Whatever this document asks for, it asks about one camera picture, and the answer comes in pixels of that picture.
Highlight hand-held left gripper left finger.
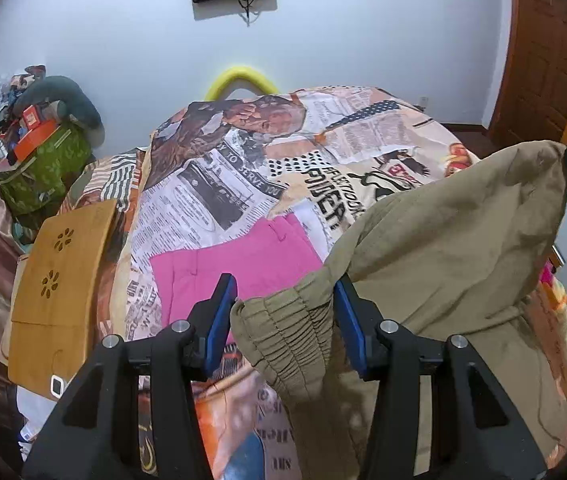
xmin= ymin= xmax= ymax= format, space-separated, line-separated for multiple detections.
xmin=22 ymin=273 xmax=238 ymax=480

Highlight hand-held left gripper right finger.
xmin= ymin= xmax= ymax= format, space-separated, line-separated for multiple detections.
xmin=334 ymin=275 xmax=547 ymax=480

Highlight khaki pants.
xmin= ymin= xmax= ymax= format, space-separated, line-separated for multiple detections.
xmin=230 ymin=140 xmax=567 ymax=480

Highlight pink folded garment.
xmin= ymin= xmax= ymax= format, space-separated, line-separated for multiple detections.
xmin=150 ymin=213 xmax=324 ymax=346

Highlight brown wooden door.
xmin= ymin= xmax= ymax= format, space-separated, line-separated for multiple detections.
xmin=488 ymin=0 xmax=567 ymax=153

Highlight printed blanket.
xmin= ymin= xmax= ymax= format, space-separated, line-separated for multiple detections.
xmin=0 ymin=86 xmax=567 ymax=480

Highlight wooden lap board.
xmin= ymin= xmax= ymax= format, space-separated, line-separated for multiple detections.
xmin=8 ymin=198 xmax=118 ymax=401

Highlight green patterned storage bag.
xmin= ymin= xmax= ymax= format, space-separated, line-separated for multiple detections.
xmin=0 ymin=122 xmax=93 ymax=216

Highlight yellow foam tube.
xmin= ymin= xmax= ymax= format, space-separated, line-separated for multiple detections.
xmin=206 ymin=65 xmax=278 ymax=102

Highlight grey neck pillow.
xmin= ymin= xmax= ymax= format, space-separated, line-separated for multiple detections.
xmin=26 ymin=76 xmax=105 ymax=146

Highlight orange box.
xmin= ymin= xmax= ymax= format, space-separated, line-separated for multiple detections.
xmin=14 ymin=119 xmax=59 ymax=160

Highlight black monitor cable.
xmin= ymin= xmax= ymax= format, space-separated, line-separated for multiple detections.
xmin=238 ymin=0 xmax=265 ymax=27

